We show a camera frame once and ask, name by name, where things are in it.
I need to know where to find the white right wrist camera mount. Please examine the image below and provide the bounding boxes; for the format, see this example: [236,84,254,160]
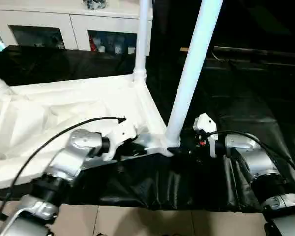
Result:
[193,113,217,158]

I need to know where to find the dark object on cabinet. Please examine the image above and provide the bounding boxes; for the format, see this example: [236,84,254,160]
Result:
[83,0,107,10]

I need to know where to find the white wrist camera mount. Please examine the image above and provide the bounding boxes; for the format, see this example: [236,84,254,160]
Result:
[193,113,217,158]
[102,118,139,162]

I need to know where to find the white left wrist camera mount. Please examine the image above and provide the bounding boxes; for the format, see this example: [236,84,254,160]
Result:
[102,118,139,162]

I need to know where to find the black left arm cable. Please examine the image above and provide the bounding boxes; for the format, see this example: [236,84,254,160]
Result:
[0,115,127,222]

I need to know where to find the white cabinet with glass doors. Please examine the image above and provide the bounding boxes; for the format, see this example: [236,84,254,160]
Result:
[0,0,153,55]

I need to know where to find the white plastic table top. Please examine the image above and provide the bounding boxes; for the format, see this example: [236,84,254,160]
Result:
[0,73,182,190]

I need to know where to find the black mat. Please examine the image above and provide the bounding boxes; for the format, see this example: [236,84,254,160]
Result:
[0,44,295,214]

